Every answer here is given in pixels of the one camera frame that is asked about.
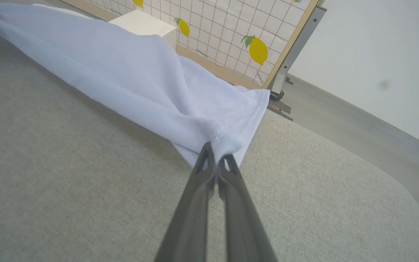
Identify light blue garment white lining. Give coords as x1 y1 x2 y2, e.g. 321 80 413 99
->
0 0 271 168

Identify white rectangular box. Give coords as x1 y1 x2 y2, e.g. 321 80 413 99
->
108 10 177 49

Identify lemon print grid partition panel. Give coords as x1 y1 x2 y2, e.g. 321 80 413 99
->
62 0 321 90

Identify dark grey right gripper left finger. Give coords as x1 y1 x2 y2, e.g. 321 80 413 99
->
155 142 217 262

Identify grey metal partition stand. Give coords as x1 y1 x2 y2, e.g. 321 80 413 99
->
268 5 327 121

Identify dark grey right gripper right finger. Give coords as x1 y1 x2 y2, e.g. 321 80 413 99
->
217 155 279 262

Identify grey fabric bed surface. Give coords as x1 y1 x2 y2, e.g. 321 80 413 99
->
0 31 419 262

